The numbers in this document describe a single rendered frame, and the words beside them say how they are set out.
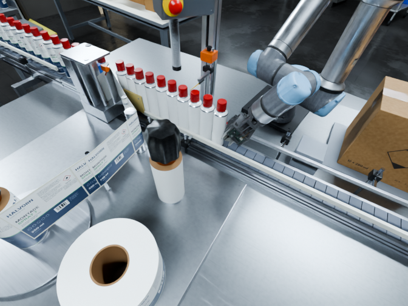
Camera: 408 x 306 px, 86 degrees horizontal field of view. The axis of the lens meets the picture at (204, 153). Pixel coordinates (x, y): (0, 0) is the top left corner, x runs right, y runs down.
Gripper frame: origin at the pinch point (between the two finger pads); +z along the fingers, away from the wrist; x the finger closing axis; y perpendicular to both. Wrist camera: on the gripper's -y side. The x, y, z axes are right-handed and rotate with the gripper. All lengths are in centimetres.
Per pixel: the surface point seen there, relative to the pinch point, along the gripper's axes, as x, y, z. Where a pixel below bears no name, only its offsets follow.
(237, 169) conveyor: 11.3, 5.9, 2.8
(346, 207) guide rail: 39.9, 4.6, -20.4
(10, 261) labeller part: -22, 68, 18
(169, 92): -27.0, 1.9, 2.5
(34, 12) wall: -351, -163, 299
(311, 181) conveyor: 31.8, -1.8, -12.0
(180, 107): -20.4, 3.2, 3.1
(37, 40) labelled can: -96, 2, 44
